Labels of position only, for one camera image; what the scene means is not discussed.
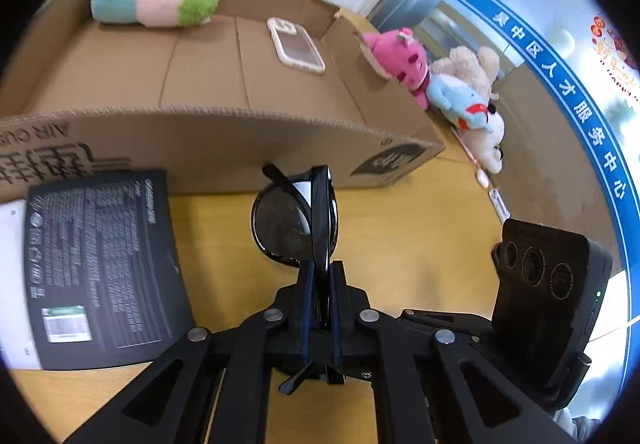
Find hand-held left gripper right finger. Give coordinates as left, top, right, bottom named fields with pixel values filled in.
left=327, top=260, right=576, bottom=444

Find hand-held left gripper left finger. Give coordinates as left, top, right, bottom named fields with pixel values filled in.
left=65, top=261, right=321, bottom=444

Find black glasses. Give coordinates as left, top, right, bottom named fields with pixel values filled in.
left=250, top=163, right=340, bottom=395

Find large cardboard box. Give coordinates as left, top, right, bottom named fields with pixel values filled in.
left=0, top=0, right=447, bottom=200

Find small white tube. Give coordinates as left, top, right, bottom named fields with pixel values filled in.
left=488, top=188, right=510, bottom=220

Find white pen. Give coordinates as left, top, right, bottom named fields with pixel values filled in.
left=452, top=129, right=490, bottom=189

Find white plush toy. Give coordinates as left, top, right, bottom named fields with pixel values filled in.
left=460, top=109, right=506, bottom=174

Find black product box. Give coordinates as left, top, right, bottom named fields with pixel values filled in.
left=0, top=168, right=197, bottom=371

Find blue plush toy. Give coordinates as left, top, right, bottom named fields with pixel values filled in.
left=426, top=74, right=493, bottom=132

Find phone in clear case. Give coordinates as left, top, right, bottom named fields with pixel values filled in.
left=266, top=17, right=326, bottom=74

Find glass partition with blue band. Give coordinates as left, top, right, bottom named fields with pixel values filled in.
left=367, top=0, right=640, bottom=275

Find beige plush bear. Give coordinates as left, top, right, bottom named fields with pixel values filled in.
left=431, top=45, right=501, bottom=100

